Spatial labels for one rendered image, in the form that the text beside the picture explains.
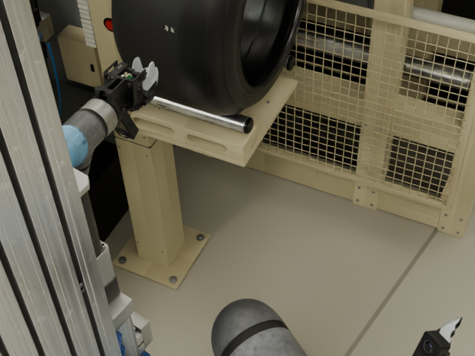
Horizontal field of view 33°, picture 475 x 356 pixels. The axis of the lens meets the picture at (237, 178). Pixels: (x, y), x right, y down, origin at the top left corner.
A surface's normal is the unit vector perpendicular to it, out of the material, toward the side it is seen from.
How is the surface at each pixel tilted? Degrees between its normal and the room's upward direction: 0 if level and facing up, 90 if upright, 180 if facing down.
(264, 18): 43
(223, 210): 0
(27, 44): 90
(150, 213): 90
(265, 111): 0
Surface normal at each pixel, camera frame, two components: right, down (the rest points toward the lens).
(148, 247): -0.43, 0.67
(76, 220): 0.81, 0.41
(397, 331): -0.04, -0.68
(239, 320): -0.34, -0.71
